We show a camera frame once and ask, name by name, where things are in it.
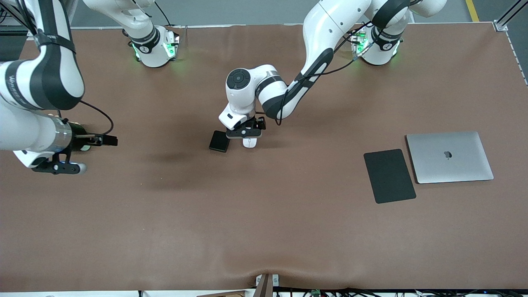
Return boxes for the black mouse pad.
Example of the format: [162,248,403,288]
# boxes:
[363,149,417,204]

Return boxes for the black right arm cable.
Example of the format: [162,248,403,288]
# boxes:
[78,100,114,137]

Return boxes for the brown table cover mat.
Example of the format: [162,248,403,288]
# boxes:
[0,23,528,292]

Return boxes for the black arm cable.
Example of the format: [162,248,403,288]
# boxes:
[276,23,374,126]
[78,100,114,137]

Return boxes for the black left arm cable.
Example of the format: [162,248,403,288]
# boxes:
[276,23,374,126]

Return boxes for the silver laptop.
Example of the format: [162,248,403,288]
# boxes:
[405,131,495,184]

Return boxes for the aluminium frame profile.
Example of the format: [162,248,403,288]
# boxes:
[494,0,528,31]
[0,0,79,29]

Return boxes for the grey table clamp bracket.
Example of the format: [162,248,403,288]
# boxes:
[255,273,280,297]

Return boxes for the thin black base cable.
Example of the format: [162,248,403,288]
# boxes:
[155,0,173,26]

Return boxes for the black phone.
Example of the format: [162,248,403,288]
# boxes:
[209,130,231,153]

